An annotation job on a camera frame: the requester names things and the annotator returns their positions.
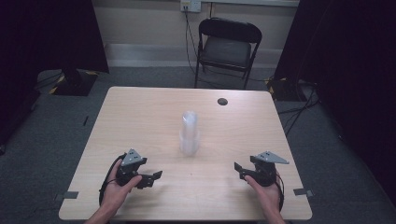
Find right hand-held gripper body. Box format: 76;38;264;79
249;150;290;188

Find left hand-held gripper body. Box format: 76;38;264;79
115;148;148;188

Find stack of clear plastic cups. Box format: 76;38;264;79
178;110;201;157

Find person's right hand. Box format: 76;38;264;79
245;175;282;214

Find person's left hand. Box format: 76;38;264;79
102;160;143;210

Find grey tape strip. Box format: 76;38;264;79
54;190;79;202
292;188;315;198

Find black stand base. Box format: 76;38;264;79
267;77;307;102
49;68;99;97

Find black folding chair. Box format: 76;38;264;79
194;17;263;91

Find black curtain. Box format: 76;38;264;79
274;0;396;200
0;0;110;147

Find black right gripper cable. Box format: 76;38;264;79
274;173;285;213

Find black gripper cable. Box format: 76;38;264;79
98;153;128;207
274;173;285;213

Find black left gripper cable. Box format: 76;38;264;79
98;153;128;207

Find black floor cables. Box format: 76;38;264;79
276;80;321;136

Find black wall socket cable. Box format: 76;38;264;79
184;6;200;76

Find white wall socket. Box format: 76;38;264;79
180;0;202;13

